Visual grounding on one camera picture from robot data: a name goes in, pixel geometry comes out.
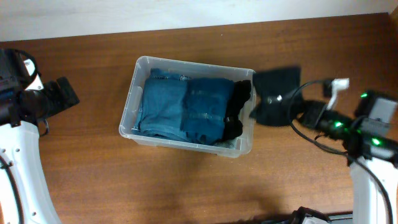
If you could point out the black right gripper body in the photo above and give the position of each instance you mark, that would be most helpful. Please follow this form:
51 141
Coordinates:
314 122

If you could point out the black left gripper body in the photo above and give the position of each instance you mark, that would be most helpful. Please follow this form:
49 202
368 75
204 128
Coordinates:
59 95

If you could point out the small black clothing bundle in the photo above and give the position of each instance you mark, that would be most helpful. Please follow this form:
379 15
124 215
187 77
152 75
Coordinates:
276 89

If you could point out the black taped clothing bundle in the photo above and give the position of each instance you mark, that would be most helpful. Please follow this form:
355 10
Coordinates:
233 127

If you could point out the light blue jeans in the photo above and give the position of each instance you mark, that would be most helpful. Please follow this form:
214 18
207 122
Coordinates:
230 144

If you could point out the dark blue jeans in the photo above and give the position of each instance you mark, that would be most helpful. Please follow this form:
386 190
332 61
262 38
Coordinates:
161 109

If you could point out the blue taped clothing bundle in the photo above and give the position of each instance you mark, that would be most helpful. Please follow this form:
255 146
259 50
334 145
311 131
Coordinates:
204 109

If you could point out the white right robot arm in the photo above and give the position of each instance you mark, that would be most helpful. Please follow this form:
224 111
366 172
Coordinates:
372 158

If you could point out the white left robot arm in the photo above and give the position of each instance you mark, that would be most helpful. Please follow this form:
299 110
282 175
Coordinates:
25 103

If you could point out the clear plastic storage bin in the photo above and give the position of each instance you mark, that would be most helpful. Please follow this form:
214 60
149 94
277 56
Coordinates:
142 69

